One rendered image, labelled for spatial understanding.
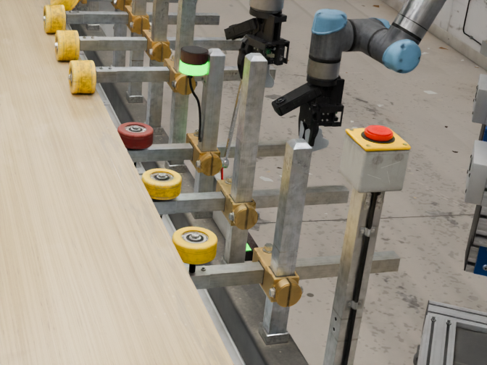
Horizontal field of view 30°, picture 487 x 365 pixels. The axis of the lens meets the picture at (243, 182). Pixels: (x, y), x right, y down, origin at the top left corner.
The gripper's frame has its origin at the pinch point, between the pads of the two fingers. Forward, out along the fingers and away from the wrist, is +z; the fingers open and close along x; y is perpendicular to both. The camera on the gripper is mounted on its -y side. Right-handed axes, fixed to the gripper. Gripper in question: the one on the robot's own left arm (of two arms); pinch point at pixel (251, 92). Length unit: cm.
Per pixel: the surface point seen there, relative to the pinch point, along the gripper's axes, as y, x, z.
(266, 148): 2.6, 4.3, 13.8
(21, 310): 43, -77, 9
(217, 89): 1.7, -11.1, -2.9
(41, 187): 7, -56, 9
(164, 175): 14.8, -32.9, 7.9
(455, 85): -173, 309, 98
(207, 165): 3.6, -13.6, 14.1
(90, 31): -139, 38, 28
